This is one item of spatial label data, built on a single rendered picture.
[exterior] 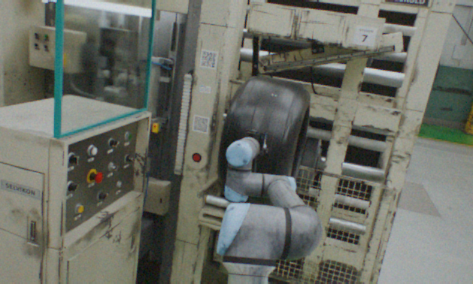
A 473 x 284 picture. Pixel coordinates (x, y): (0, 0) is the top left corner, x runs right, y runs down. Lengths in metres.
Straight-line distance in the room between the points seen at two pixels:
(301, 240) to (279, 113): 0.79
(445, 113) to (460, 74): 0.94
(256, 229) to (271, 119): 0.78
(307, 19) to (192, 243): 1.19
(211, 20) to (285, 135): 0.59
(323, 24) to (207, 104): 0.63
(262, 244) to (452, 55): 10.29
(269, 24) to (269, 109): 0.52
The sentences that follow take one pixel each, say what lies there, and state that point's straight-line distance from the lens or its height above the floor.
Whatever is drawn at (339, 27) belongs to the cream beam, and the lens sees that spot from 1.97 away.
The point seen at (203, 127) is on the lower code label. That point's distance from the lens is 1.87.
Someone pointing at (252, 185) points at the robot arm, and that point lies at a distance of 1.29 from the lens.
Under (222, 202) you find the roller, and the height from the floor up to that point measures 0.91.
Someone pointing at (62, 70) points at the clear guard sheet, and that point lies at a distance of 1.30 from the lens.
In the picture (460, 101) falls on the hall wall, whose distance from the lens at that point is 11.14.
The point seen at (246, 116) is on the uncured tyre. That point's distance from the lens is 1.63.
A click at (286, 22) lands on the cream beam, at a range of 2.00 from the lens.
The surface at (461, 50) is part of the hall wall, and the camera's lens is 11.01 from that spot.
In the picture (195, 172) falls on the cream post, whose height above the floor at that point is 0.99.
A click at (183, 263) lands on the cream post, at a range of 2.16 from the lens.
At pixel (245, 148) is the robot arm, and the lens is 1.24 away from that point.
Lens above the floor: 1.68
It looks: 16 degrees down
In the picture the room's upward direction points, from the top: 9 degrees clockwise
